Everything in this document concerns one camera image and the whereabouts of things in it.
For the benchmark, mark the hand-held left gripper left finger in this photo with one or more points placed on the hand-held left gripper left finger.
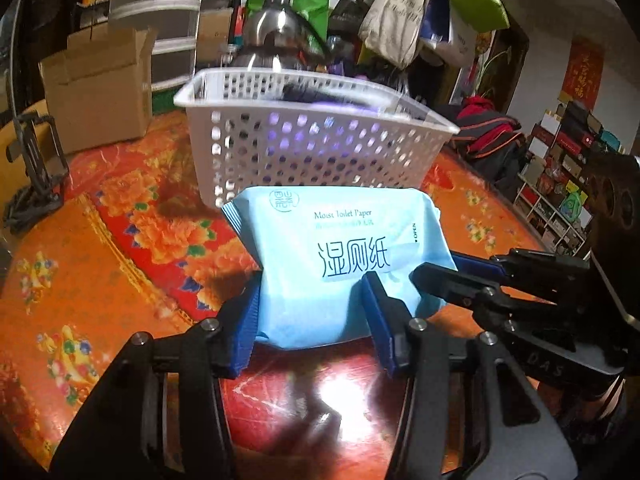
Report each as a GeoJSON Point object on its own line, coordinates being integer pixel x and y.
{"type": "Point", "coordinates": [247, 330]}

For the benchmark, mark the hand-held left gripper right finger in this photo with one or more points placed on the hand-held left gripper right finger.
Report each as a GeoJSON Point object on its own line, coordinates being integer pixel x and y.
{"type": "Point", "coordinates": [380, 320]}

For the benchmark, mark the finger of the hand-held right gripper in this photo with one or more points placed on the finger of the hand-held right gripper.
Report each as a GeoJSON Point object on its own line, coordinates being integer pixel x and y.
{"type": "Point", "coordinates": [450, 285]}
{"type": "Point", "coordinates": [540, 267]}

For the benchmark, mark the light blue wet wipe pack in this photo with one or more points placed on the light blue wet wipe pack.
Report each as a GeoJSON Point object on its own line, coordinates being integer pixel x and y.
{"type": "Point", "coordinates": [325, 230]}

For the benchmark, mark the white perforated plastic basket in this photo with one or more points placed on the white perforated plastic basket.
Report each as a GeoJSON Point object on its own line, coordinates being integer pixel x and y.
{"type": "Point", "coordinates": [310, 160]}

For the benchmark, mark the purple tissue pack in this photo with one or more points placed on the purple tissue pack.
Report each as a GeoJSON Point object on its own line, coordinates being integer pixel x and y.
{"type": "Point", "coordinates": [345, 103]}

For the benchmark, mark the shelf of gift boxes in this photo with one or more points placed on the shelf of gift boxes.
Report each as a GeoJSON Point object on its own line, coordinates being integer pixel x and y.
{"type": "Point", "coordinates": [555, 160]}

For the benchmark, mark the red and black backpack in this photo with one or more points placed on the red and black backpack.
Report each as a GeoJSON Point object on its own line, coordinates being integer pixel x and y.
{"type": "Point", "coordinates": [490, 135]}

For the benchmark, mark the orange floral tablecloth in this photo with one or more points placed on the orange floral tablecloth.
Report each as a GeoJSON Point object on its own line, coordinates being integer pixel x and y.
{"type": "Point", "coordinates": [100, 260]}

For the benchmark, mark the dark framed flower painting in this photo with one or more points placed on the dark framed flower painting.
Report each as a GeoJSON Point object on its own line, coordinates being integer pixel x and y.
{"type": "Point", "coordinates": [505, 65]}

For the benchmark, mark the white plastic bag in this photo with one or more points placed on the white plastic bag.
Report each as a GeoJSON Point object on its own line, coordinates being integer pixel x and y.
{"type": "Point", "coordinates": [452, 40]}

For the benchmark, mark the open cardboard box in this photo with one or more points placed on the open cardboard box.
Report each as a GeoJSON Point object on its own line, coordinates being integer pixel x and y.
{"type": "Point", "coordinates": [100, 105]}

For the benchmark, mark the blue hanging bag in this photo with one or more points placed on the blue hanging bag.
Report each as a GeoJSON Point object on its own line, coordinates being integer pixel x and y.
{"type": "Point", "coordinates": [435, 10]}

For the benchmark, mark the beige canvas tote bag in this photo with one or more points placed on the beige canvas tote bag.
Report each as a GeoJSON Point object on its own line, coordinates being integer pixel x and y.
{"type": "Point", "coordinates": [395, 15]}

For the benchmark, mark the black phone stand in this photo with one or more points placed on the black phone stand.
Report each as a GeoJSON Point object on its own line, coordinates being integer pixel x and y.
{"type": "Point", "coordinates": [35, 150]}

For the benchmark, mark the flat brown carton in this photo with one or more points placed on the flat brown carton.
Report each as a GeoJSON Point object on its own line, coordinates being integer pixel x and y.
{"type": "Point", "coordinates": [215, 35]}

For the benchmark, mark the stainless steel kettle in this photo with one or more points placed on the stainless steel kettle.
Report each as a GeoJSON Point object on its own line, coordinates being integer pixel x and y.
{"type": "Point", "coordinates": [270, 30]}

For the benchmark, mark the round tiered mesh storage tower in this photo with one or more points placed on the round tiered mesh storage tower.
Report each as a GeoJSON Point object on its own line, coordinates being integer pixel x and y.
{"type": "Point", "coordinates": [155, 10]}

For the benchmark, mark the red wall hanging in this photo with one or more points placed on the red wall hanging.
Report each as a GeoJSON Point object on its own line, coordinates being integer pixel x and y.
{"type": "Point", "coordinates": [582, 75]}

